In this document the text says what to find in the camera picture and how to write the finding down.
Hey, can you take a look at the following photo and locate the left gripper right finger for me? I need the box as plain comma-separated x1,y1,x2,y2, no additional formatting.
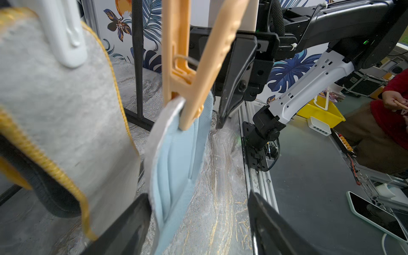
248,191,319,255

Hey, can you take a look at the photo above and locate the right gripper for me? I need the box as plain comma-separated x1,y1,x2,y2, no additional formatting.
189,26,276,129

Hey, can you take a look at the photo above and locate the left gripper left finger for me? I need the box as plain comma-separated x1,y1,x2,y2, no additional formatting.
82,193,152,255

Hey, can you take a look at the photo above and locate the light blue insole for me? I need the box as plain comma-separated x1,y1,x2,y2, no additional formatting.
143,94,214,255

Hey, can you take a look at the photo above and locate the black clothes rack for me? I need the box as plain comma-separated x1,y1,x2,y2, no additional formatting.
124,1,154,131

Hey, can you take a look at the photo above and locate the beige yellow-edged insole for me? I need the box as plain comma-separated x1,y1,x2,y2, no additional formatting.
1,7,141,240

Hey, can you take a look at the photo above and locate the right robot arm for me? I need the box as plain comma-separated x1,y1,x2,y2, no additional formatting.
213,1,408,172

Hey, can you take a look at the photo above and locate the yellow clothes peg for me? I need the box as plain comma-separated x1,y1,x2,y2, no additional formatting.
161,0,249,131

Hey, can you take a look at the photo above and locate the smartphone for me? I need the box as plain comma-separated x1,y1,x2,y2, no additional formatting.
346,191,408,243

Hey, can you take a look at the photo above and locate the yellow bin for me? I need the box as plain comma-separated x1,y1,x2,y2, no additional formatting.
297,96,346,128

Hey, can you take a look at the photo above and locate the person in red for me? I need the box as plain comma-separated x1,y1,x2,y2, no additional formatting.
335,70,408,175

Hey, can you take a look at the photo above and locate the white clothes peg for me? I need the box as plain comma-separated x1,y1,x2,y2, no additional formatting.
18,0,88,69

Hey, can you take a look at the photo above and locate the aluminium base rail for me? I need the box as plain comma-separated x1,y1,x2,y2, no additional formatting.
239,101,279,212

